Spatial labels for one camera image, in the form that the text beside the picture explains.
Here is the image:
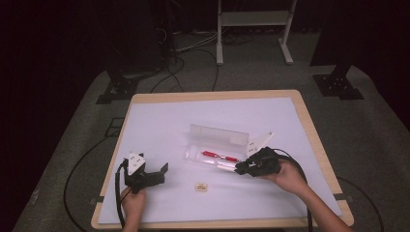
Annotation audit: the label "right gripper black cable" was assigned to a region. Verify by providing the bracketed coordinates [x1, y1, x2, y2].
[272, 147, 314, 232]

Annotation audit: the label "red pen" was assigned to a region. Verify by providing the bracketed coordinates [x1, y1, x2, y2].
[201, 150, 241, 163]

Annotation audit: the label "white metal stand frame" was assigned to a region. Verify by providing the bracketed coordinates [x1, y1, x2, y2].
[216, 0, 298, 67]

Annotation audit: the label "wooden table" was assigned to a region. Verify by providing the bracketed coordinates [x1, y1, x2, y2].
[90, 89, 355, 230]

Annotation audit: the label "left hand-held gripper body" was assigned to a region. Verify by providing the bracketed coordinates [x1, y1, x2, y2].
[124, 152, 166, 195]

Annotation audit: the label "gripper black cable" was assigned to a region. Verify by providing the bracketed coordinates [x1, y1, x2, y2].
[272, 147, 314, 232]
[114, 159, 133, 230]

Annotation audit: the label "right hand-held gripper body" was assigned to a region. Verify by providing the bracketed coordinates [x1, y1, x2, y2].
[245, 130, 282, 178]

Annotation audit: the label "person's left hand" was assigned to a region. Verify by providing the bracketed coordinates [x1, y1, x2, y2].
[120, 187, 148, 222]

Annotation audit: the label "white table mat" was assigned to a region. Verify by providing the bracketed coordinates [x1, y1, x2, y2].
[97, 97, 343, 225]

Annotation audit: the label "black stand base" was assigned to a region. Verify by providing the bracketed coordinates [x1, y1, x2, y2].
[95, 69, 140, 105]
[312, 63, 366, 102]

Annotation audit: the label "white floor cables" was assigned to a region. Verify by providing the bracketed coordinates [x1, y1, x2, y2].
[173, 30, 221, 54]

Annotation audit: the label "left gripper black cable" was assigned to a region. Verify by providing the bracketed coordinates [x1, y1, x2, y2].
[114, 159, 133, 230]

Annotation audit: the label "person's right hand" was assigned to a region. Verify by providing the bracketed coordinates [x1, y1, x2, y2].
[261, 159, 311, 196]

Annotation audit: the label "black floor cable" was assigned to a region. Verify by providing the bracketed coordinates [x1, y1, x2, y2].
[337, 176, 385, 232]
[149, 47, 220, 95]
[63, 136, 113, 232]

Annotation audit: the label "clear plastic pencil case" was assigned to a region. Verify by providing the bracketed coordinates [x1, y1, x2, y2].
[184, 124, 251, 171]

